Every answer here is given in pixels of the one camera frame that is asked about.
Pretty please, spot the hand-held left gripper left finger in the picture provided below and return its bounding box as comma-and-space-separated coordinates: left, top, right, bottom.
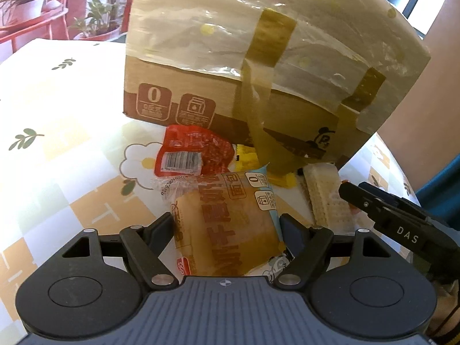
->
62, 211, 179, 288

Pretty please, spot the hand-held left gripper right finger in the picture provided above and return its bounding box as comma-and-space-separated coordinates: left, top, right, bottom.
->
275, 213, 396, 288

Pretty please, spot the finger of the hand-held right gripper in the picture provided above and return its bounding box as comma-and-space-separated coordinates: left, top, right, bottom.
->
339, 182, 434, 260
357, 182, 429, 223

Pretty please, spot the clear bread packet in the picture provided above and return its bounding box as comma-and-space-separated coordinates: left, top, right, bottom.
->
151, 163, 297, 278

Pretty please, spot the brown cardboard box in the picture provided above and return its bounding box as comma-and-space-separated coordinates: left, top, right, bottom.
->
122, 0, 432, 174

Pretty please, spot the clear plastic liner bag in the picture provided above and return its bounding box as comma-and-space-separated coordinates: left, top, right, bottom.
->
126, 0, 432, 173

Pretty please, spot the teal cloth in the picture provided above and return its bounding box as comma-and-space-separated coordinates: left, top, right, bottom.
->
416, 149, 460, 228

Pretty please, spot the white wafer packet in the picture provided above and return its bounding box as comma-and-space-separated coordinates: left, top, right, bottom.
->
298, 163, 361, 235

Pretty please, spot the yellow snack packet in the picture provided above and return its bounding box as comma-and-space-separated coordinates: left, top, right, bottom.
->
235, 144, 299, 188

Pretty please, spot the red snack packet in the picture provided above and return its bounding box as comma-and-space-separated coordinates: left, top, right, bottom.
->
154, 124, 234, 178

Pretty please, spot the orange wooden panel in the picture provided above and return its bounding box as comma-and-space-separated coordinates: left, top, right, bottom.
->
380, 0, 460, 195

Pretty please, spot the red printed wall cloth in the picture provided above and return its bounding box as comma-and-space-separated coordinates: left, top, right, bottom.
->
0, 0, 139, 55

